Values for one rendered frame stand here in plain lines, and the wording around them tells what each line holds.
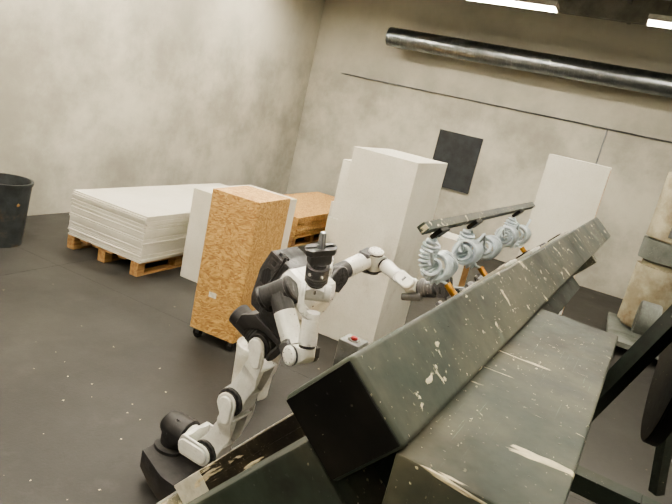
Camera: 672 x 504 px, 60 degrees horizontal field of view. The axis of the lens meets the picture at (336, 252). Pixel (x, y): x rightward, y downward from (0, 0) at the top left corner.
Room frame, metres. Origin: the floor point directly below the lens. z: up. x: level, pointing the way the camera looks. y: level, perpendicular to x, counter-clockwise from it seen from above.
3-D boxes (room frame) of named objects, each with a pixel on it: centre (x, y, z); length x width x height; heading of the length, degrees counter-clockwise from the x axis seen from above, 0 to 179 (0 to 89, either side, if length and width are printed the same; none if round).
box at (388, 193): (5.39, -0.41, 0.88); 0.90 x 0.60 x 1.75; 157
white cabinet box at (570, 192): (6.07, -2.22, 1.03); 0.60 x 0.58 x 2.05; 157
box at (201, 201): (6.07, 1.04, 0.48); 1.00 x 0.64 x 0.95; 157
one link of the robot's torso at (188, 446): (2.62, 0.43, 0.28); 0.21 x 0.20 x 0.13; 63
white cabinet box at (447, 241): (7.60, -1.47, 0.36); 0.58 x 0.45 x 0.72; 67
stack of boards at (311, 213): (9.14, 0.59, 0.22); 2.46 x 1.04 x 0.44; 157
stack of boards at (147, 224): (6.74, 1.84, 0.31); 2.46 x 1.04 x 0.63; 157
